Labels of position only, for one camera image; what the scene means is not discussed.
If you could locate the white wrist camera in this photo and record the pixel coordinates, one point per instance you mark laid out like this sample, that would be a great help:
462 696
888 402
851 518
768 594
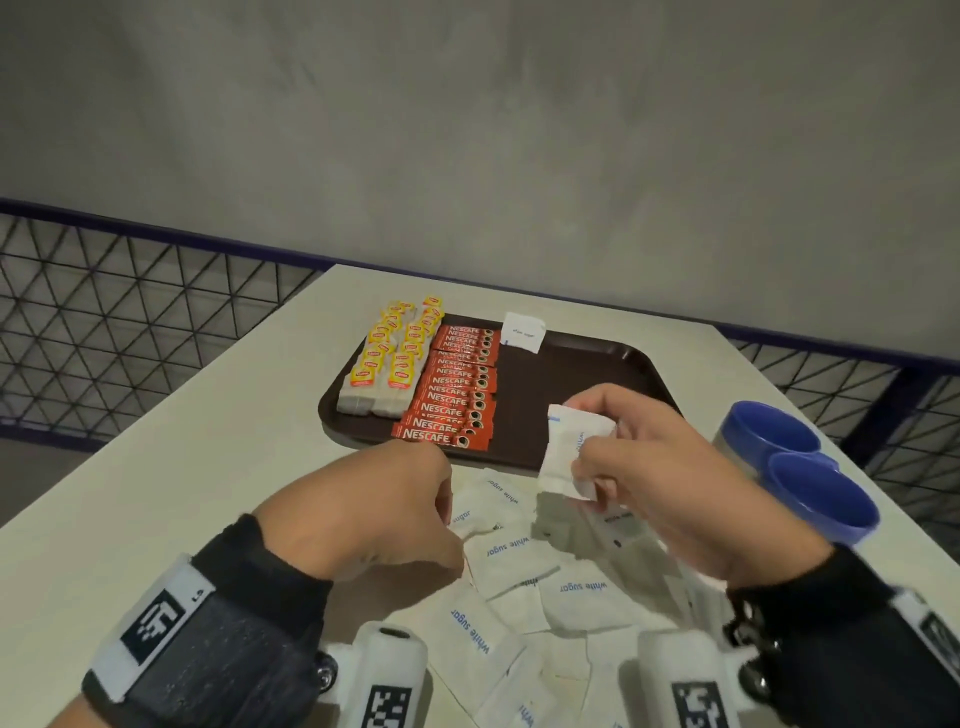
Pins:
682 675
382 675

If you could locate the person's right hand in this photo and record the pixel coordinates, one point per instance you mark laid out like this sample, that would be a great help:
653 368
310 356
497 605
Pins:
690 495

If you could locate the person's left forearm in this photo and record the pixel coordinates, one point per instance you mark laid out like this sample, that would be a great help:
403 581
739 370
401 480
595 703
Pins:
75 716

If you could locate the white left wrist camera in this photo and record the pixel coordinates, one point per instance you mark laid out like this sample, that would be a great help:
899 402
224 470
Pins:
382 675

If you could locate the brown plastic tray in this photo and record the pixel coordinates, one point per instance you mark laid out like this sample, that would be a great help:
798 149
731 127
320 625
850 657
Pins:
570 375

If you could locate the white sugar packet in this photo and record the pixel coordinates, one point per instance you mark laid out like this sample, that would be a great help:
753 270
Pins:
562 450
523 332

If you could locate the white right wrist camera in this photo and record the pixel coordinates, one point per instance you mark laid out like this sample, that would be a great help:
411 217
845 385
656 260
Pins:
682 675

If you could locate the pile of white sugar sachets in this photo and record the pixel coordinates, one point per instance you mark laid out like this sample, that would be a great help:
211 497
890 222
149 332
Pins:
525 600

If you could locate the blue and white bowl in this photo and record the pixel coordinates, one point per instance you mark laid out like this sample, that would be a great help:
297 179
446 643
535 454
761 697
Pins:
765 431
821 499

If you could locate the row of red Nescafe sachets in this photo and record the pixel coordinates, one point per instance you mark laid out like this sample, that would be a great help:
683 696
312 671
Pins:
450 397

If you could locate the person's left hand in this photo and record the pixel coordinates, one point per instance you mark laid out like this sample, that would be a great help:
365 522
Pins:
375 510

